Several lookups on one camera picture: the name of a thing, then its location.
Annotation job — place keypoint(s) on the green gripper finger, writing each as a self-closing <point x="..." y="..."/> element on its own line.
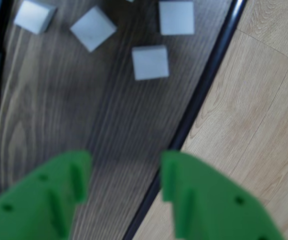
<point x="216" y="210"/>
<point x="34" y="205"/>

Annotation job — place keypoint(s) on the white square stone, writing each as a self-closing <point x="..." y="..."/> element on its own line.
<point x="150" y="63"/>
<point x="34" y="16"/>
<point x="176" y="18"/>
<point x="93" y="28"/>

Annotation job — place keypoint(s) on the black table edge trim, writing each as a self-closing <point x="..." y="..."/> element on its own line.
<point x="207" y="75"/>

